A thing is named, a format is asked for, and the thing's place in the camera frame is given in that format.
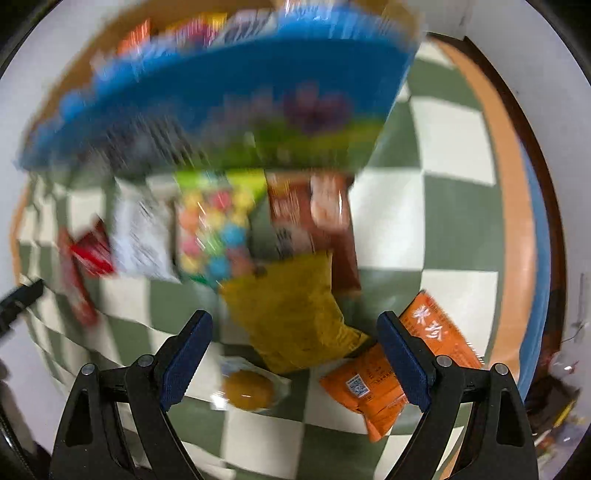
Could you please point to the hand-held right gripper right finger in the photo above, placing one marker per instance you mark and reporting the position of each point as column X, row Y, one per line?
column 406, row 364

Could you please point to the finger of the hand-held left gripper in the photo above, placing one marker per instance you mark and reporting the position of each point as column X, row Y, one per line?
column 21, row 300

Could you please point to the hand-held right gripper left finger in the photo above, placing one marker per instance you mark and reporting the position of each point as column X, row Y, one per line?
column 189, row 362

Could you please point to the clear yellow cake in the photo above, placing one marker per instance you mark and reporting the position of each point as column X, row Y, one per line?
column 249, row 387

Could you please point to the red triangular snack packet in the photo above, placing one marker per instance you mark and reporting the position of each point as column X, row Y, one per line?
column 90, row 251

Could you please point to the yellow snack packet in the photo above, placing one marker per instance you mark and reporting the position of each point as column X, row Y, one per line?
column 291, row 314

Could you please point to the white snack packet black text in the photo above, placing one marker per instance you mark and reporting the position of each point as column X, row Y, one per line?
column 138, row 235

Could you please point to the colourful candy ball packet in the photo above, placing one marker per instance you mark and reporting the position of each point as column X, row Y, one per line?
column 217, row 230

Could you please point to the brown snack packet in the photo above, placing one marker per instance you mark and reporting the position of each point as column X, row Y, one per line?
column 300, row 217

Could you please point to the cardboard box with blue print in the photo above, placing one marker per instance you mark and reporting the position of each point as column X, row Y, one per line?
column 277, row 74

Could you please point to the green white checked tablecloth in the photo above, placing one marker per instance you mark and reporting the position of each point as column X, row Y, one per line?
column 452, row 230

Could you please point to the dark floor clutter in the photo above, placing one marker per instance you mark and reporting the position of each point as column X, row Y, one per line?
column 554, row 401

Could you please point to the blue bed sheet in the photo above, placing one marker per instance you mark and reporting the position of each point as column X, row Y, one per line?
column 538, row 277

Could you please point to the orange crinkled snack packet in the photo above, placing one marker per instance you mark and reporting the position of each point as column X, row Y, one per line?
column 134, row 38

